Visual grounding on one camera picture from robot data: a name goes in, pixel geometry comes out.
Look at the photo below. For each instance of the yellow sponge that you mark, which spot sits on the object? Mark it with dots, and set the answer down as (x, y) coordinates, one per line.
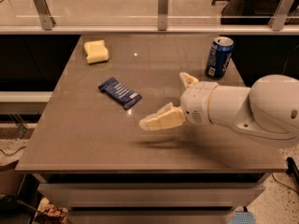
(96, 51)

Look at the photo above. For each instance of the glass railing panel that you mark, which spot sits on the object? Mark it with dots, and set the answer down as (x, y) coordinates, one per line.
(78, 16)

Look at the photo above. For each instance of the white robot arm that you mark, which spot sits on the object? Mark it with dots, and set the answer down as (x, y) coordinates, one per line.
(266, 112)

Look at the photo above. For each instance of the left metal railing bracket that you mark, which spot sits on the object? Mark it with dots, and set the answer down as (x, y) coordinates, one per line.
(46, 19)

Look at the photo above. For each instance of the blue rxbar blueberry wrapper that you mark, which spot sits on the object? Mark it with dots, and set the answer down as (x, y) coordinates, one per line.
(120, 93)

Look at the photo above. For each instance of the metal railing bracket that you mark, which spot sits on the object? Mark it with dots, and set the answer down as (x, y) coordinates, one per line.
(279, 18)
(162, 14)
(46, 19)

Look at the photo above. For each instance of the blue soda can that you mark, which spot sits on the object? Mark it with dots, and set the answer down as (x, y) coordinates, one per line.
(219, 57)

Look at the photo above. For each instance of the blue perforated mat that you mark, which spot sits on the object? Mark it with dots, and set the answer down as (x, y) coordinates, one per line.
(243, 218)

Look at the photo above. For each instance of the right metal railing bracket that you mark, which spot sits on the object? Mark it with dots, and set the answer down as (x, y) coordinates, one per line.
(279, 18)

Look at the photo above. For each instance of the black office chair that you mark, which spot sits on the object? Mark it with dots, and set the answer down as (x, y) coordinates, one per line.
(248, 12)

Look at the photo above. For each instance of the snack box under table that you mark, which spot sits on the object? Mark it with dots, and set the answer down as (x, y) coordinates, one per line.
(48, 213)

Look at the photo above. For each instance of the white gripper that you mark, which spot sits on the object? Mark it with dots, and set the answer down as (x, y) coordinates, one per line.
(197, 102)

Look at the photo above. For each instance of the middle metal railing bracket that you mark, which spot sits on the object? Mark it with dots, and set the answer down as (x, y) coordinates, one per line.
(162, 14)

